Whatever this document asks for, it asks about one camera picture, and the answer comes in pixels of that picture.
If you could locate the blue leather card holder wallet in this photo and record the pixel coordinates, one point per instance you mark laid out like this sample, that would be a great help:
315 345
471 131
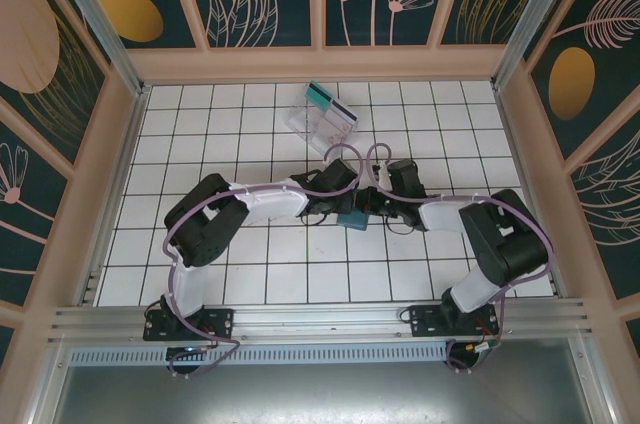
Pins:
352 221

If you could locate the stack of white cards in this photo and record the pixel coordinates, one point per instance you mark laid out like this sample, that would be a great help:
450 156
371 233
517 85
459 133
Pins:
334 129

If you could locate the clear acrylic card stand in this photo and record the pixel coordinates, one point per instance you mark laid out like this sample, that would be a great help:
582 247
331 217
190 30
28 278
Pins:
305 121

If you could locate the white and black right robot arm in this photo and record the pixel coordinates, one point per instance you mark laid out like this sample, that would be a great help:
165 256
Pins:
505 239

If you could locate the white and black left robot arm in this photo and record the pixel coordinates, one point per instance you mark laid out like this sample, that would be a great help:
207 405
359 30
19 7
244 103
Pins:
210 224

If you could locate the silver magnetic stripe card stack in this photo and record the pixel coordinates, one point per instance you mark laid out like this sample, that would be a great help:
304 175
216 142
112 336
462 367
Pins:
344 111

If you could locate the teal card stack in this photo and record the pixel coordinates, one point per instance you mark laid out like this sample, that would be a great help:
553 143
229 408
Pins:
317 94

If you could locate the grey metal panel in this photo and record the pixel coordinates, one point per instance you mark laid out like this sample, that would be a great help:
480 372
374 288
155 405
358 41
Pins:
320 394

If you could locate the aluminium table side rail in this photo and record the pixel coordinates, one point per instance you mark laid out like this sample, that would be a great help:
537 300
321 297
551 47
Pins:
117 169
525 154

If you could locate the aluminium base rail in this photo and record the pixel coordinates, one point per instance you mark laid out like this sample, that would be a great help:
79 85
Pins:
320 316

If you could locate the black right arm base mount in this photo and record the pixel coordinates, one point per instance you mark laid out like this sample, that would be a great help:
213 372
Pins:
425 319

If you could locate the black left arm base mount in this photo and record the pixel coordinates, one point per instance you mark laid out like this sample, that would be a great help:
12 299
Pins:
220 324

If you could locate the aluminium frame post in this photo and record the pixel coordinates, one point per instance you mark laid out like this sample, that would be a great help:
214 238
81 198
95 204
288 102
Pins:
100 29
530 19

